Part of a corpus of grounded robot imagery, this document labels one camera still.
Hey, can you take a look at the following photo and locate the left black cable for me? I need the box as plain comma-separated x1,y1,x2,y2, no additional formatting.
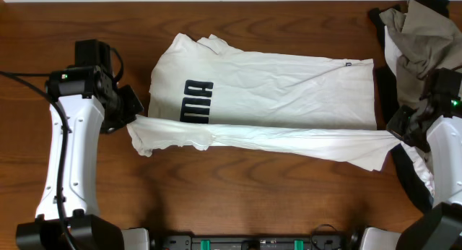
0,47,126,250

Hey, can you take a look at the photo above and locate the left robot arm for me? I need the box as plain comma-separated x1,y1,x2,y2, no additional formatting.
16,40,150,249

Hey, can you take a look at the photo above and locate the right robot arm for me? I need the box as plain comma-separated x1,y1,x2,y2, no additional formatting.
359,67,461,249

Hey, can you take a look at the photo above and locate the white garment under pile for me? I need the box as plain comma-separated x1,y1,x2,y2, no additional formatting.
384,26,435,197

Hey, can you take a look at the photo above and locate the olive grey garment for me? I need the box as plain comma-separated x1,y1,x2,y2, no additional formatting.
379,0,461,108

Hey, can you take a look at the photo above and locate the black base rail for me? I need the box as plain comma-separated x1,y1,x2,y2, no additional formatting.
149,224,364,250

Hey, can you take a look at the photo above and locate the black garment with red tag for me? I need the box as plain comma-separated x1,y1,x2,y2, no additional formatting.
374,0,450,213

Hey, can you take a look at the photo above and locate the white t-shirt with black print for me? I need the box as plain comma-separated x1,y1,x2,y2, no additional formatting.
128,33,398,171

